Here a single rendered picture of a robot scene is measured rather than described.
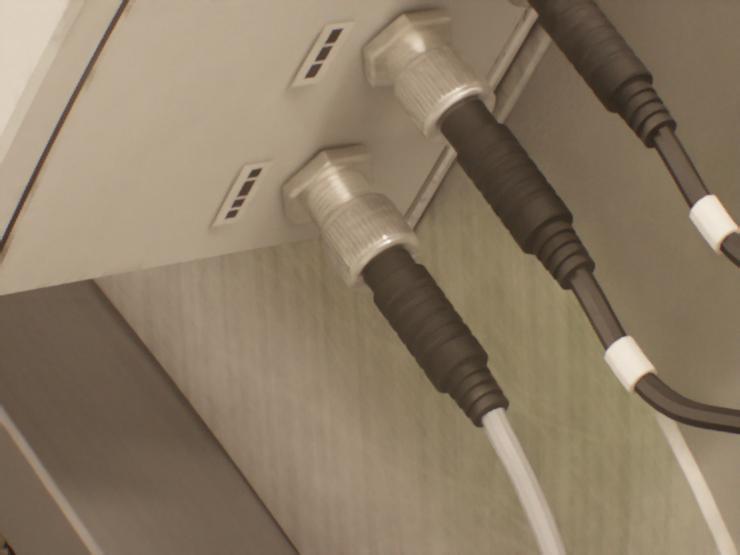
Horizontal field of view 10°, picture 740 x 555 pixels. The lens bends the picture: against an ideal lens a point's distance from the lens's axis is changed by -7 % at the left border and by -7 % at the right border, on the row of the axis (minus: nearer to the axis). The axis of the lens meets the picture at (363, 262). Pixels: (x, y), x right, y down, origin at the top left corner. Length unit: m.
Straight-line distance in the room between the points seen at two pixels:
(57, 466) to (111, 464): 0.01
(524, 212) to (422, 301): 0.04
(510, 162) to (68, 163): 0.08
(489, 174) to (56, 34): 0.09
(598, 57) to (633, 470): 0.10
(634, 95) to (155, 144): 0.09
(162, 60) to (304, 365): 0.14
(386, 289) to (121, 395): 0.12
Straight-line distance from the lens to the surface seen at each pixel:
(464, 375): 0.83
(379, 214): 0.84
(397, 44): 0.82
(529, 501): 0.82
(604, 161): 0.84
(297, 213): 0.85
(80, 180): 0.81
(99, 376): 0.94
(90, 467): 0.92
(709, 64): 0.82
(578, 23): 0.79
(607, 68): 0.78
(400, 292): 0.83
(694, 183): 0.78
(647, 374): 0.79
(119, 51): 0.78
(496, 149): 0.81
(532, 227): 0.80
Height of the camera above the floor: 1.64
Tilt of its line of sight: 8 degrees down
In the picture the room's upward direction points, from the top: 3 degrees counter-clockwise
